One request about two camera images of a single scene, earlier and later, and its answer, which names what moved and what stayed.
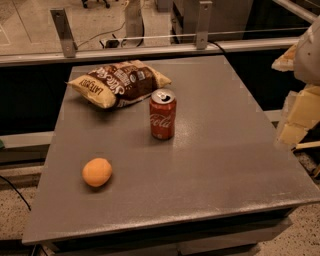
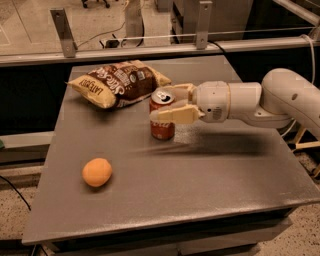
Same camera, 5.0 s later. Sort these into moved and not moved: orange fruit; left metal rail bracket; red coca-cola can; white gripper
Moved: white gripper
Not moved: orange fruit; red coca-cola can; left metal rail bracket
